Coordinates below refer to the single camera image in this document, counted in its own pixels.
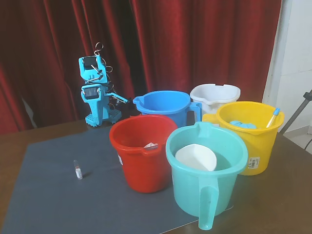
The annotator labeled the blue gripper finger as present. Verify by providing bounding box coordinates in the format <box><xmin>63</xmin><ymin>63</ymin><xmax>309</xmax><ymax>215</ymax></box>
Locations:
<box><xmin>107</xmin><ymin>92</ymin><xmax>132</xmax><ymax>104</ymax></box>

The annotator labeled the small glass vial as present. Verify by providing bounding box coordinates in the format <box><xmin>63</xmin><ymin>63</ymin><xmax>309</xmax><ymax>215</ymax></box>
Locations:
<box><xmin>74</xmin><ymin>159</ymin><xmax>83</xmax><ymax>180</ymax></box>

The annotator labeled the blue plastic bucket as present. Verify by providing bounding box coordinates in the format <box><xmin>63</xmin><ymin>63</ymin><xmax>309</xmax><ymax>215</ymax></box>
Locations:
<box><xmin>133</xmin><ymin>90</ymin><xmax>203</xmax><ymax>127</ymax></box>

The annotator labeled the white folded paper boat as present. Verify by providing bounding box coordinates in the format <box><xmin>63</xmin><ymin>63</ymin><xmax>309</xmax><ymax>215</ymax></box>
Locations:
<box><xmin>143</xmin><ymin>141</ymin><xmax>159</xmax><ymax>151</ymax></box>

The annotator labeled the red plastic bucket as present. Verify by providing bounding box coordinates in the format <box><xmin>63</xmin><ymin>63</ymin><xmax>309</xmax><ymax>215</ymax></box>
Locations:
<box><xmin>109</xmin><ymin>114</ymin><xmax>178</xmax><ymax>194</ymax></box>

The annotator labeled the white plastic bucket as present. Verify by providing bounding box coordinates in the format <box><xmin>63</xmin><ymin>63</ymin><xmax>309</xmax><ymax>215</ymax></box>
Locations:
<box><xmin>190</xmin><ymin>83</ymin><xmax>241</xmax><ymax>115</ymax></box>

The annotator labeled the white paper bowl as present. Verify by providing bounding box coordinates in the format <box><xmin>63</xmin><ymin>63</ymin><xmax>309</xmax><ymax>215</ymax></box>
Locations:
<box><xmin>175</xmin><ymin>143</ymin><xmax>217</xmax><ymax>172</ymax></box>

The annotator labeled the red curtain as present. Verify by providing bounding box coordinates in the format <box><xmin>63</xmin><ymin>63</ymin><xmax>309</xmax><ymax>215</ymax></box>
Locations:
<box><xmin>0</xmin><ymin>0</ymin><xmax>283</xmax><ymax>135</ymax></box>

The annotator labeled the teal plastic bucket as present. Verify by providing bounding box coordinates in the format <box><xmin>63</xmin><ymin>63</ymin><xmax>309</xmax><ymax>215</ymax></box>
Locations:
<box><xmin>165</xmin><ymin>121</ymin><xmax>249</xmax><ymax>231</ymax></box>

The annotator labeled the dark grey mat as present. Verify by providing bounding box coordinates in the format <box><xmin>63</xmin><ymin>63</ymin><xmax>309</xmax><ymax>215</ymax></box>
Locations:
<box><xmin>0</xmin><ymin>125</ymin><xmax>236</xmax><ymax>234</ymax></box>

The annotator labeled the light blue glove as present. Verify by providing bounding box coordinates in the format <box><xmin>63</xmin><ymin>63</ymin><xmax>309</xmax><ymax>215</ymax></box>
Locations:
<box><xmin>229</xmin><ymin>119</ymin><xmax>258</xmax><ymax>130</ymax></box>

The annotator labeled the yellow plastic bucket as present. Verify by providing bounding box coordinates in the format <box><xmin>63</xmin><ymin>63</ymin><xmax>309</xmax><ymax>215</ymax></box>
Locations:
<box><xmin>201</xmin><ymin>101</ymin><xmax>285</xmax><ymax>176</ymax></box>

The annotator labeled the barcode label sticker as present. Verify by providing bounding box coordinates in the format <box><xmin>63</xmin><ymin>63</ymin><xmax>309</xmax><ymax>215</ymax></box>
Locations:
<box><xmin>247</xmin><ymin>156</ymin><xmax>260</xmax><ymax>169</ymax></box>

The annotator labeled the syringe with blue cap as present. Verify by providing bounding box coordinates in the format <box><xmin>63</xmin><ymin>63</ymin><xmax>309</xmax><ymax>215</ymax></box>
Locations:
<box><xmin>265</xmin><ymin>107</ymin><xmax>280</xmax><ymax>129</ymax></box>

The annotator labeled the grey tripod stand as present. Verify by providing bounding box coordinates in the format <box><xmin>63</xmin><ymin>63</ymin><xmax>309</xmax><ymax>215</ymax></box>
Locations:
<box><xmin>280</xmin><ymin>89</ymin><xmax>312</xmax><ymax>135</ymax></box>

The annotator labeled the thin black cable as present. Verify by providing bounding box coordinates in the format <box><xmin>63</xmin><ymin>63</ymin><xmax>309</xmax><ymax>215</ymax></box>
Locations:
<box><xmin>301</xmin><ymin>138</ymin><xmax>312</xmax><ymax>153</ymax></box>

